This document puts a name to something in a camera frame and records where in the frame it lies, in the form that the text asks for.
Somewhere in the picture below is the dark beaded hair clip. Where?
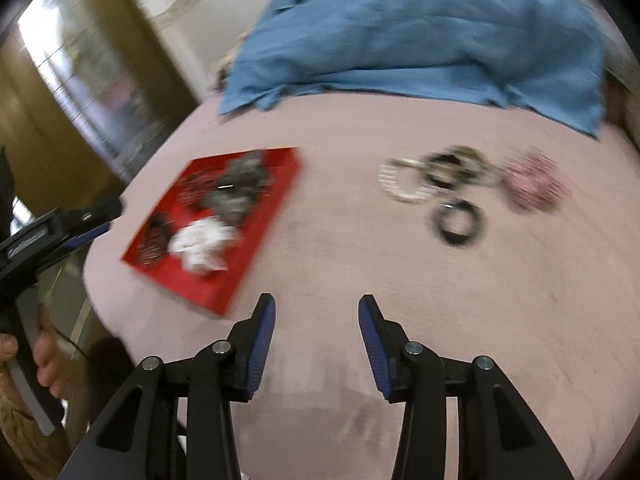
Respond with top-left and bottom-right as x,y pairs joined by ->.
137,212 -> 174,268

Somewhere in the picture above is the white red-dotted scrunchie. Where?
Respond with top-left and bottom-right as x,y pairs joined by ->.
168,217 -> 238,275

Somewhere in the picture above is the black hair tie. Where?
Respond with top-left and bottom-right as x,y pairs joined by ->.
432,199 -> 487,247
423,152 -> 469,189

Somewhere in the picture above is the pink checked scrunchie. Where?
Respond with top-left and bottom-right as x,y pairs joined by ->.
502,150 -> 566,211

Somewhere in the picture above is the white pearl bracelet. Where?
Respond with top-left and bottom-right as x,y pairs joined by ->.
377,157 -> 442,205

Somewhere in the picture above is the person's left hand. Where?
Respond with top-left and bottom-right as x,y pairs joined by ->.
1,306 -> 67,418

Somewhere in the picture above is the red tray box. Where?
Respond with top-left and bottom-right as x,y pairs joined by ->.
122,148 -> 300,315

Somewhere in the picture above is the dark red beaded item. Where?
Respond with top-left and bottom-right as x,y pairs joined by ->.
177,169 -> 221,210

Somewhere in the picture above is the grey scrunchie in tray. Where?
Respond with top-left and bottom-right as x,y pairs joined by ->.
200,150 -> 271,226

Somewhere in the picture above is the pink quilted bed cover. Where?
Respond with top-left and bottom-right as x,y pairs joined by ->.
84,93 -> 639,479

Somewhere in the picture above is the blue cloth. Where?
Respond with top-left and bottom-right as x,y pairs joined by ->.
220,0 -> 604,136

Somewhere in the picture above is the glass door wooden frame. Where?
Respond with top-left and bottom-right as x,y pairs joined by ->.
1,0 -> 198,214

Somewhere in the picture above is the gold beaded bracelet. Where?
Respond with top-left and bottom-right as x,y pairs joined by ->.
439,145 -> 494,183

